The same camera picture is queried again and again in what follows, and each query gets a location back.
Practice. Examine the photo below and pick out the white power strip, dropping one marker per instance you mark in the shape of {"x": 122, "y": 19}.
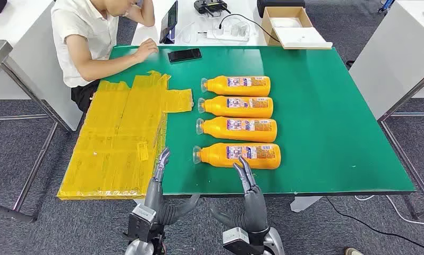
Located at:
{"x": 229, "y": 37}

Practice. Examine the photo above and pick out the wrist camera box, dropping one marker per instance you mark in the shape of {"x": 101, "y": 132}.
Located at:
{"x": 140, "y": 220}
{"x": 238, "y": 239}

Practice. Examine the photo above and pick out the person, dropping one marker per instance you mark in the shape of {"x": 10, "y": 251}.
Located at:
{"x": 81, "y": 31}

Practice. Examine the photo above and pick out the person's left forearm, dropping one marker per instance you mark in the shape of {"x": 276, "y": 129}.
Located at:
{"x": 147, "y": 14}

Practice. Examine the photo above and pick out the small black object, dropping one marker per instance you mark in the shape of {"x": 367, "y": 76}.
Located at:
{"x": 350, "y": 64}

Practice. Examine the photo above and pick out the white moulded insert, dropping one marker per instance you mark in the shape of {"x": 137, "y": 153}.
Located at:
{"x": 286, "y": 23}

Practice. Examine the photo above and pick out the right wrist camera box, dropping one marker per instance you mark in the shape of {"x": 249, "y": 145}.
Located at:
{"x": 238, "y": 239}

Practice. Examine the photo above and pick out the open cardboard box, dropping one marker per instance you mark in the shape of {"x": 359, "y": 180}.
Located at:
{"x": 266, "y": 28}

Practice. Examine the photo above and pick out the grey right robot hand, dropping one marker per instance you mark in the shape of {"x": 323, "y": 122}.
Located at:
{"x": 256, "y": 211}

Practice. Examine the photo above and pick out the dark tablet on stand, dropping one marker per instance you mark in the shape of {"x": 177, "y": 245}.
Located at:
{"x": 169, "y": 21}

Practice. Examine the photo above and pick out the white table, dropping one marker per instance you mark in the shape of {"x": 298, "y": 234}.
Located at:
{"x": 191, "y": 10}

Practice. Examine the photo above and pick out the orange detergent bottle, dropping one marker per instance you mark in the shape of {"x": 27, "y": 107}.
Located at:
{"x": 240, "y": 160}
{"x": 233, "y": 133}
{"x": 233, "y": 91}
{"x": 233, "y": 112}

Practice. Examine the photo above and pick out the person's right hand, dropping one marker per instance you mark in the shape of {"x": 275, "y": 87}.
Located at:
{"x": 147, "y": 49}

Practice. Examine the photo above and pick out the blue metal object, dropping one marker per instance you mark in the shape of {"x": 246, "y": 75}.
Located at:
{"x": 386, "y": 5}

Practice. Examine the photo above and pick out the white box lid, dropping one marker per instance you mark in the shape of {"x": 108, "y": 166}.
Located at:
{"x": 300, "y": 38}

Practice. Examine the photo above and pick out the black router with antennas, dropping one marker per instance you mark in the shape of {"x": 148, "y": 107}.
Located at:
{"x": 210, "y": 6}

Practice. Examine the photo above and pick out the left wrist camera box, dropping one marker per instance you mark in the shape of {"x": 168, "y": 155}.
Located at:
{"x": 140, "y": 220}

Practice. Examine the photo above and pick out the yellow taped cardboard mat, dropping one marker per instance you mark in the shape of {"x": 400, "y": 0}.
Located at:
{"x": 110, "y": 140}

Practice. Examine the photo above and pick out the white table leg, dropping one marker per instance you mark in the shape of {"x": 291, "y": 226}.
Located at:
{"x": 303, "y": 203}
{"x": 138, "y": 201}

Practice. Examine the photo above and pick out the white charger adapter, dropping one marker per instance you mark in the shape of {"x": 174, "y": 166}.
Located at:
{"x": 240, "y": 30}

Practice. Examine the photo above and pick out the white desk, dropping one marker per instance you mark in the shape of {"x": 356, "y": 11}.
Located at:
{"x": 391, "y": 52}
{"x": 25, "y": 21}

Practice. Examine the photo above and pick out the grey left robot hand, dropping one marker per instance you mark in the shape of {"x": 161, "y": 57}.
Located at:
{"x": 155, "y": 197}

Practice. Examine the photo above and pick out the pale shoe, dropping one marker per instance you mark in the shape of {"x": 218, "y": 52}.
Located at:
{"x": 353, "y": 251}

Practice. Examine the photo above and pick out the person's right forearm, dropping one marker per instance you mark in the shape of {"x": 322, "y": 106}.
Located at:
{"x": 110, "y": 67}

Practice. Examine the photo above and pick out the steel desk frame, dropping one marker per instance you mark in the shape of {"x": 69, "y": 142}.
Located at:
{"x": 407, "y": 96}

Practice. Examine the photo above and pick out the black smartphone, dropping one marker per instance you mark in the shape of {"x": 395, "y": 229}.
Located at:
{"x": 184, "y": 55}

